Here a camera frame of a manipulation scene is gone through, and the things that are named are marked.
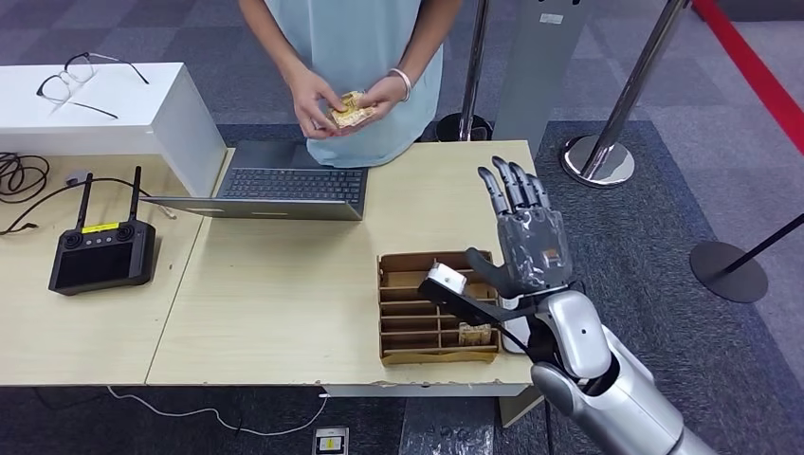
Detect thin black cable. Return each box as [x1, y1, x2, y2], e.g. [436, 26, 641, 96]
[0, 176, 177, 237]

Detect gold room key card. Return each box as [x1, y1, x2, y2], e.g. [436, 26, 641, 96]
[457, 321, 493, 348]

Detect cardboard card organizer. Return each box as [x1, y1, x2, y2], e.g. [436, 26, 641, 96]
[376, 250, 503, 367]

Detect white riser box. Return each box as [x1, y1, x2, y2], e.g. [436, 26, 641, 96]
[0, 61, 228, 199]

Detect grey laptop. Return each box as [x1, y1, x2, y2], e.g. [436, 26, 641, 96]
[141, 138, 371, 222]

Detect person's left hand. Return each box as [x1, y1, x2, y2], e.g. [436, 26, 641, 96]
[348, 75, 410, 127]

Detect grey floor socket box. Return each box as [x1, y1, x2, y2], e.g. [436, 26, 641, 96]
[312, 427, 351, 455]

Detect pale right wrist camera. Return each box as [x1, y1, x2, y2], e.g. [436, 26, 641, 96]
[427, 262, 469, 297]

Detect stack of gold cards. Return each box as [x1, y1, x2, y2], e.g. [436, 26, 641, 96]
[327, 90, 378, 130]

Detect coiled black cable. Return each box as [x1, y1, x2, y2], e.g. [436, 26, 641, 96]
[0, 152, 51, 205]

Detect chrome stanchion with black base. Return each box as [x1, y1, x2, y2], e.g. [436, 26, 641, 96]
[434, 0, 493, 144]

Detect white floor cable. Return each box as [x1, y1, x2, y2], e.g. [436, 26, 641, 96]
[106, 386, 330, 439]

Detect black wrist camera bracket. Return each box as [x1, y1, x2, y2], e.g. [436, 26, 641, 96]
[417, 278, 541, 328]

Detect silver bracelet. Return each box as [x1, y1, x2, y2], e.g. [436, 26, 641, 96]
[387, 67, 414, 103]

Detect black remote controller with antennas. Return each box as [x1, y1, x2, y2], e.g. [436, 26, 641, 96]
[47, 165, 157, 297]

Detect wooden table leg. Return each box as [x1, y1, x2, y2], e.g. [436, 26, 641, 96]
[499, 384, 545, 430]

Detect black-rimmed glasses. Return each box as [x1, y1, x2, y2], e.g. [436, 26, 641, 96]
[35, 51, 151, 120]

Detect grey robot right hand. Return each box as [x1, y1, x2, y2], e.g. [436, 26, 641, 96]
[465, 155, 574, 301]

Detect person's right hand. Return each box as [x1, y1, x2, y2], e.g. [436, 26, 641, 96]
[285, 65, 348, 140]

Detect red barrier belt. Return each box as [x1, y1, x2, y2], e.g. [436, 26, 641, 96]
[689, 0, 804, 158]

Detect person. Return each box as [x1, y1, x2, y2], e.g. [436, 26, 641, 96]
[238, 0, 463, 170]

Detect grey kiosk panel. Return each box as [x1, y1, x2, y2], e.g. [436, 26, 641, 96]
[491, 0, 594, 158]

